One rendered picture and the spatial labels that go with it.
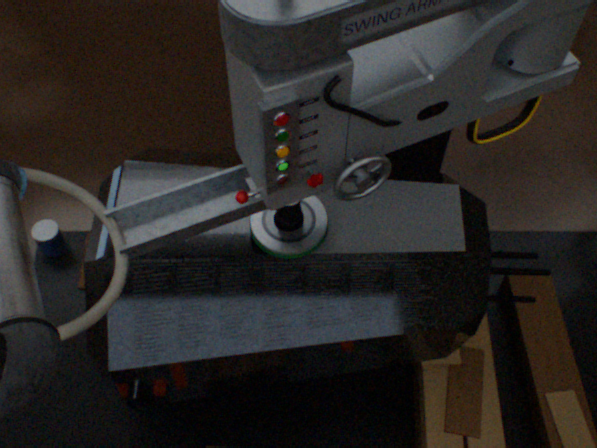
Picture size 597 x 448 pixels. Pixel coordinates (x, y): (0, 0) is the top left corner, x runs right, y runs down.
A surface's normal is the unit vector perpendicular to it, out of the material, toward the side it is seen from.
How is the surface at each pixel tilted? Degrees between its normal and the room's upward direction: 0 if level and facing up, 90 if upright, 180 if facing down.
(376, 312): 45
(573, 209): 0
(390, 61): 4
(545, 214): 0
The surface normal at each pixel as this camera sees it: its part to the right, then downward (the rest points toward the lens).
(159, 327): 0.01, 0.22
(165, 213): 0.03, -0.55
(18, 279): 0.39, -0.83
